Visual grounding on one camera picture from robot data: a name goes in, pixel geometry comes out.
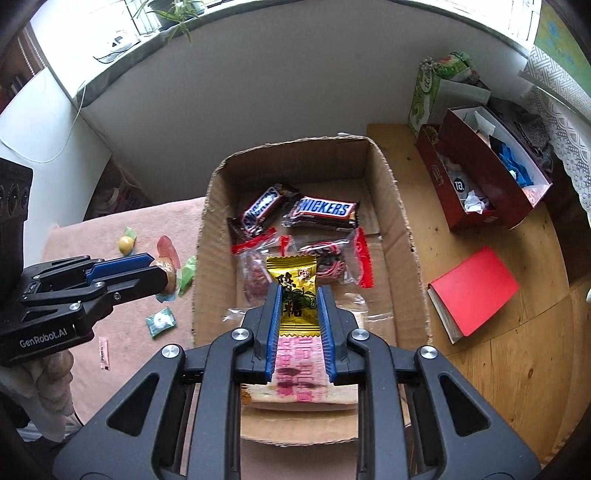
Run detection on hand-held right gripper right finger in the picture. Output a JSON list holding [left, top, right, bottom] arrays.
[[316, 285, 541, 480]]

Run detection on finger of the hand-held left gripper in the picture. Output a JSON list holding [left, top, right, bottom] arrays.
[[85, 252, 156, 281], [88, 267, 169, 319]]

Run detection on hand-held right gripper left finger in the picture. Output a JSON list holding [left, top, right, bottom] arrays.
[[53, 281, 283, 480]]

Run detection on yellow ball candy green wrapper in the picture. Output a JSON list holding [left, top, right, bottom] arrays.
[[115, 226, 139, 256]]

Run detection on packaged sliced bread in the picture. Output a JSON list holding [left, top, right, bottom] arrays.
[[224, 295, 370, 411]]

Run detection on golden ball candy red wrapper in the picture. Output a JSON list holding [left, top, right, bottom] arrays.
[[154, 235, 183, 303]]

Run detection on green white mint candy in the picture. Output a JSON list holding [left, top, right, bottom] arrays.
[[145, 307, 178, 340]]

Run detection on plum candy red-edged wrapper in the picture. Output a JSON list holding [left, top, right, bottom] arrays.
[[231, 226, 289, 305]]

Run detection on dark candy red-edged wrapper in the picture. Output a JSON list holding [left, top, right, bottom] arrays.
[[298, 227, 374, 289]]

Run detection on brown cardboard box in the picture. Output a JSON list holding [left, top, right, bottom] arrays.
[[191, 135, 432, 446]]

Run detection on brown chocolate bar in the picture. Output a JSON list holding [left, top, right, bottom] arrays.
[[281, 196, 361, 229], [226, 184, 301, 245]]

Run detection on person's left hand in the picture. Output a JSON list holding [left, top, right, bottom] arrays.
[[28, 350, 77, 416]]

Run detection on dark low shelf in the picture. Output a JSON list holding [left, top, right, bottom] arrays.
[[83, 157, 153, 222]]

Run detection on pink blanket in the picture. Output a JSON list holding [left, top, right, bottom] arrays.
[[41, 196, 361, 480]]

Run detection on red book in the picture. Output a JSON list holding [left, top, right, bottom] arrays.
[[427, 246, 520, 344]]

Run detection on wooden platform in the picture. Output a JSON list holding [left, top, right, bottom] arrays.
[[367, 122, 591, 467]]

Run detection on dark red storage box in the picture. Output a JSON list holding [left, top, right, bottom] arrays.
[[414, 124, 499, 232]]

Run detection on white power strip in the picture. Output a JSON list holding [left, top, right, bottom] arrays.
[[95, 30, 141, 63]]

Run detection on brown bookshelf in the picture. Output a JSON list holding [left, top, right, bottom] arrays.
[[0, 23, 47, 112]]

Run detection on dark red cardboard box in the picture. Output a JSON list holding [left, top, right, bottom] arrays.
[[438, 105, 552, 230]]

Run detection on green tissue box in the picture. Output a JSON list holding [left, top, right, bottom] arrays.
[[407, 52, 491, 138]]

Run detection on potted spider plant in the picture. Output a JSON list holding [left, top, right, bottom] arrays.
[[124, 0, 208, 44]]

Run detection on dark grey cloth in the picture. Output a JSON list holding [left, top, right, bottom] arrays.
[[489, 97, 555, 171]]

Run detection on white lace cloth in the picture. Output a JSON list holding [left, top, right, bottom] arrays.
[[524, 83, 591, 210]]

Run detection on white cable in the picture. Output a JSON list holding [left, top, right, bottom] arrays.
[[0, 83, 86, 164]]

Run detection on green landscape wall poster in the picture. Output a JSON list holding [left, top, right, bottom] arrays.
[[519, 0, 591, 112]]

